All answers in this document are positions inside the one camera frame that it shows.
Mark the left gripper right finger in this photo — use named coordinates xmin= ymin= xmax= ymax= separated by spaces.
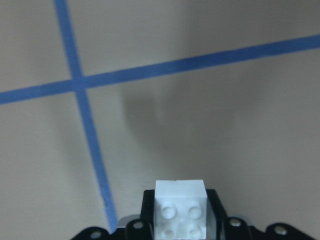
xmin=206 ymin=189 xmax=313 ymax=240

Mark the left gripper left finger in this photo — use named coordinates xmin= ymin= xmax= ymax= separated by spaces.
xmin=72 ymin=189 xmax=155 ymax=240

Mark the white block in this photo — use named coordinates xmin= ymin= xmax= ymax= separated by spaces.
xmin=153 ymin=179 xmax=208 ymax=240

